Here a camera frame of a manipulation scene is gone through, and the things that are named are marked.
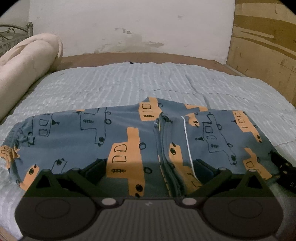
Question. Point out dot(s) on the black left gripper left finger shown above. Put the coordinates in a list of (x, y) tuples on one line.
[(75, 182)]

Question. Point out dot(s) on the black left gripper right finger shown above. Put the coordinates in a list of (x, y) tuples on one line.
[(222, 183)]

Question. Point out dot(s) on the blue pants with orange cars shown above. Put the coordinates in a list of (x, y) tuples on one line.
[(156, 148)]

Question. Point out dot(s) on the light blue textured bedspread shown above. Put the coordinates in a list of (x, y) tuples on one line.
[(130, 83)]

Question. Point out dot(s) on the rolled beige blanket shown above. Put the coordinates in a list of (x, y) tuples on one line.
[(24, 64)]

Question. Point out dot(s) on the brown plywood wardrobe panel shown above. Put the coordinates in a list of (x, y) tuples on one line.
[(262, 44)]

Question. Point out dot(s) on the metal ornate headboard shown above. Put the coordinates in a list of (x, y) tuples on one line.
[(12, 35)]

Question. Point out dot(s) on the brown wooden bed frame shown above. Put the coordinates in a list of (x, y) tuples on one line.
[(101, 59)]

